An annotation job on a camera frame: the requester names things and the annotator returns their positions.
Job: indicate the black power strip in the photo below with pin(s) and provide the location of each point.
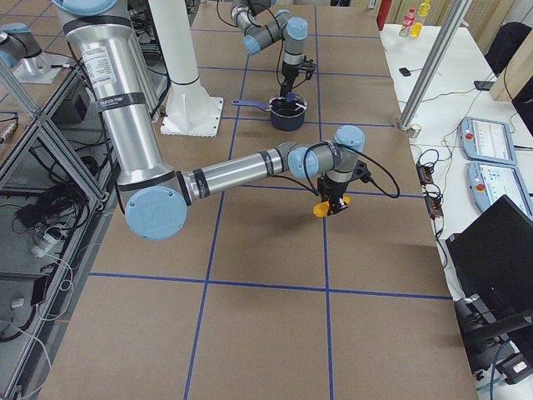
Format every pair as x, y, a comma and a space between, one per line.
431, 192

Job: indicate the dark blue saucepan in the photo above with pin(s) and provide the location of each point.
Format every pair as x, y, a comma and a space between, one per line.
280, 123

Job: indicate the aluminium frame post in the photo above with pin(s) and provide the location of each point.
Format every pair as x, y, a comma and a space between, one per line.
447, 32

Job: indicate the white pedestal column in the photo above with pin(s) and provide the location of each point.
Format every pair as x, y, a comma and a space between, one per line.
174, 35

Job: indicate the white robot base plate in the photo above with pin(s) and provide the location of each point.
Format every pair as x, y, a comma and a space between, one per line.
191, 111

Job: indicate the small black square device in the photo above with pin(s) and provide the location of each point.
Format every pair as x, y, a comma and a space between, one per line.
405, 72

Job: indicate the red plastic bottle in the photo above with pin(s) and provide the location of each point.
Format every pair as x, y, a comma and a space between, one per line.
407, 23

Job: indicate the black laptop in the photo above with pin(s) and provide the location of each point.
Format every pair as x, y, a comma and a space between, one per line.
494, 255

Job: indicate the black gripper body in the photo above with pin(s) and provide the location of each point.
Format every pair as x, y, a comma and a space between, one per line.
288, 77
334, 189

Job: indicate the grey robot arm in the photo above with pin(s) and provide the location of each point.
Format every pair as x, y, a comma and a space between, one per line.
262, 28
156, 195

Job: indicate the yellow plastic corn cob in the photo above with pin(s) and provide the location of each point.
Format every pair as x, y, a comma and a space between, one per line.
322, 209

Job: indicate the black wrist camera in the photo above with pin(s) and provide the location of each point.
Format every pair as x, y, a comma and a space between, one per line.
308, 68
361, 172

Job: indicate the yellow drink bottle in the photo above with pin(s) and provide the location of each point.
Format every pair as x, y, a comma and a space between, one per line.
422, 12

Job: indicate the blue teach pendant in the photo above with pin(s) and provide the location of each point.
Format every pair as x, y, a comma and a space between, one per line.
490, 181
487, 140

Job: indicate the glass lid purple knob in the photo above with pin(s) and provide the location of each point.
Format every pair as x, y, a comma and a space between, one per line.
291, 106

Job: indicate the upper blue teach pendant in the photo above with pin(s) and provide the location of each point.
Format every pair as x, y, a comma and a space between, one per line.
487, 140

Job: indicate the aluminium frame rack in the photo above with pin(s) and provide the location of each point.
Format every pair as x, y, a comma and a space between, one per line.
56, 196

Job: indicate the lower blue teach pendant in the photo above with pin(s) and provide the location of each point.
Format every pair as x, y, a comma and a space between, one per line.
490, 181

